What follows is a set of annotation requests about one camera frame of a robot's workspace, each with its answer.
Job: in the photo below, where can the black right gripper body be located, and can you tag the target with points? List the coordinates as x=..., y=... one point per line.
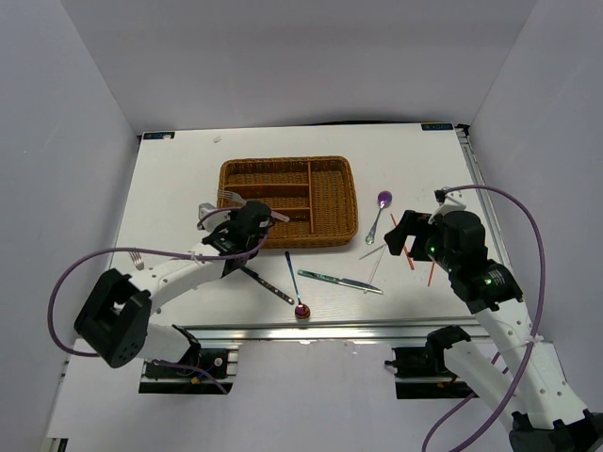
x=446, y=258

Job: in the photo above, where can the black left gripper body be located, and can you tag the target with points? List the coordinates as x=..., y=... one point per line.
x=227, y=223

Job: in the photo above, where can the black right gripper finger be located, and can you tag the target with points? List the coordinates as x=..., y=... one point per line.
x=396, y=238
x=421, y=231

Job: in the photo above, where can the silver patterned table knife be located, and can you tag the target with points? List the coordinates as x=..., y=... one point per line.
x=271, y=288

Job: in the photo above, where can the pink handled fork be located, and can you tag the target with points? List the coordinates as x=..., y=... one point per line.
x=231, y=196

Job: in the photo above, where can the green handled table knife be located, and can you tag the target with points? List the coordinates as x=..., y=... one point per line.
x=363, y=286

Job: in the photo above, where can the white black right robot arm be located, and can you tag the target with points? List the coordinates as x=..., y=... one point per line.
x=533, y=401

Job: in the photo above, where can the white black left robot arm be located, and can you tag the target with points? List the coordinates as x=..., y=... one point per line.
x=116, y=318

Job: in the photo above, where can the red chopstick upper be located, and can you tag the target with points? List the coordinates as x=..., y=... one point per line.
x=405, y=250

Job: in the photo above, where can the red chopstick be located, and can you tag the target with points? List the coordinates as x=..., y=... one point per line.
x=432, y=268
x=405, y=250

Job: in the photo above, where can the red chopstick lower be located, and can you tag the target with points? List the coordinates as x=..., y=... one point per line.
x=432, y=268

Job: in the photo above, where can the purple iridescent spoon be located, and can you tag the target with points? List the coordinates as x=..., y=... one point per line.
x=384, y=199

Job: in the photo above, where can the white chopstick long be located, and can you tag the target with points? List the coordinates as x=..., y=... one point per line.
x=379, y=252

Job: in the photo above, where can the woven wicker cutlery tray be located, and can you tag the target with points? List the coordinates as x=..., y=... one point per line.
x=316, y=193

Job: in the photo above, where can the iridescent round bowl spoon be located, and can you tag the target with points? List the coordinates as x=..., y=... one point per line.
x=302, y=311

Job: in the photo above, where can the right blue table label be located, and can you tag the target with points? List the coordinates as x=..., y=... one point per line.
x=437, y=126

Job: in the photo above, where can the blue table label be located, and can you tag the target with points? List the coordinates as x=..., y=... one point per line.
x=158, y=135
x=437, y=126

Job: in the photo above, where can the left blue table label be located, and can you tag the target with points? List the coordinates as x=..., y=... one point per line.
x=158, y=135

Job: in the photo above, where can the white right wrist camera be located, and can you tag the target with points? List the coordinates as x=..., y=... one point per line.
x=448, y=201

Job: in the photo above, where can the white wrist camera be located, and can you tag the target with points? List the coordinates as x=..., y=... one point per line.
x=448, y=201
x=204, y=209

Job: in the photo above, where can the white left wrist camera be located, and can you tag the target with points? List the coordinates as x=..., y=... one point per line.
x=204, y=209

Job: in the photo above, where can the aluminium table frame rail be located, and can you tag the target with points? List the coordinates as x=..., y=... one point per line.
x=172, y=177

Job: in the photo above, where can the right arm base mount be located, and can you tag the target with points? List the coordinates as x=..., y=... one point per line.
x=418, y=376

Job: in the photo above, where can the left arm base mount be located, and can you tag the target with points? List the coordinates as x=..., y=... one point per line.
x=211, y=373

